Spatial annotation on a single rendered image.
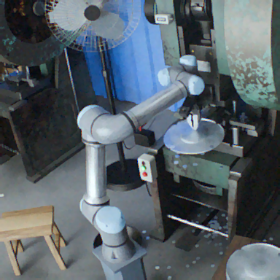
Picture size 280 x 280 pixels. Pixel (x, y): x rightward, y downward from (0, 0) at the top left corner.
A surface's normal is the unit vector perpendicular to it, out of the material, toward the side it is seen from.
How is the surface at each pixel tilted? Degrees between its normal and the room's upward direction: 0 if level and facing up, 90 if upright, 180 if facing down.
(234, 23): 79
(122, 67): 90
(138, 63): 90
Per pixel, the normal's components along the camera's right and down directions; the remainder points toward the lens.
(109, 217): -0.07, -0.79
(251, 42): -0.60, 0.47
